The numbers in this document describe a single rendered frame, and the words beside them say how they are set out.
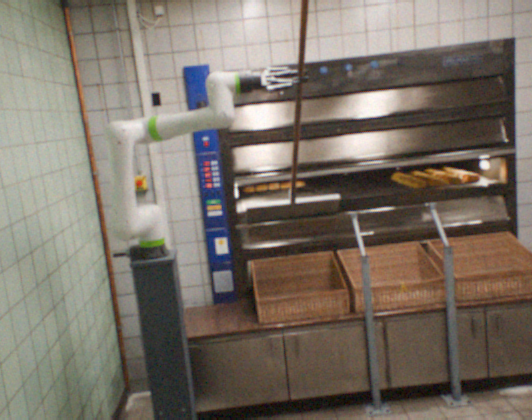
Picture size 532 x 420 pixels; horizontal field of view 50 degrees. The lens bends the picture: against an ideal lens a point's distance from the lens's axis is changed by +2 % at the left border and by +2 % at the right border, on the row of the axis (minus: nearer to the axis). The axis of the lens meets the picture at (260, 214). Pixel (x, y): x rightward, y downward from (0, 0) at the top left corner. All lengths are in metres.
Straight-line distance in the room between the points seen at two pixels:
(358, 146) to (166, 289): 1.71
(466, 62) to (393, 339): 1.82
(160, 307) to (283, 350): 0.99
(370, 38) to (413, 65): 0.33
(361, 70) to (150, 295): 2.01
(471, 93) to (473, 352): 1.63
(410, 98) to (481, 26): 0.60
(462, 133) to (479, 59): 0.47
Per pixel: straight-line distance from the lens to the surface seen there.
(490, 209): 4.12
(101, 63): 3.77
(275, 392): 3.55
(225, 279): 3.81
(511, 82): 4.11
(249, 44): 3.71
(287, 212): 3.33
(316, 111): 3.72
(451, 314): 3.53
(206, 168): 3.67
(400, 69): 3.86
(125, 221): 2.54
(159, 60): 3.72
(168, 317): 2.75
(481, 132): 4.03
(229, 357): 3.44
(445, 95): 3.94
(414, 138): 3.88
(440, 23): 3.95
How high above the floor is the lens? 1.83
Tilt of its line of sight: 10 degrees down
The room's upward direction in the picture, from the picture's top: 6 degrees counter-clockwise
